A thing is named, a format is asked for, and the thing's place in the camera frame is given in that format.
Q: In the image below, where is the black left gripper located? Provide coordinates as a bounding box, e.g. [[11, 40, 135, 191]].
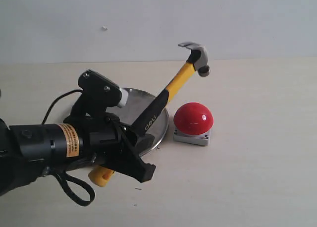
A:
[[64, 113, 156, 182]]

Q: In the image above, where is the yellow black claw hammer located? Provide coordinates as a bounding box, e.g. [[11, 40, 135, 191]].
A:
[[88, 41, 211, 188]]

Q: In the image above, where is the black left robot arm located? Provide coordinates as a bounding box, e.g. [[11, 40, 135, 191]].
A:
[[0, 114, 156, 205]]

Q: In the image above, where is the red dome push button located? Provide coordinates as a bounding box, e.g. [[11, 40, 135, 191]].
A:
[[173, 102, 214, 146]]

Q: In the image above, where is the round steel plate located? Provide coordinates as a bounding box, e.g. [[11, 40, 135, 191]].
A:
[[63, 87, 170, 163]]

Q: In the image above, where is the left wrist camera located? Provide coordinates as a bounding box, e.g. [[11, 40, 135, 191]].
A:
[[71, 69, 129, 117]]

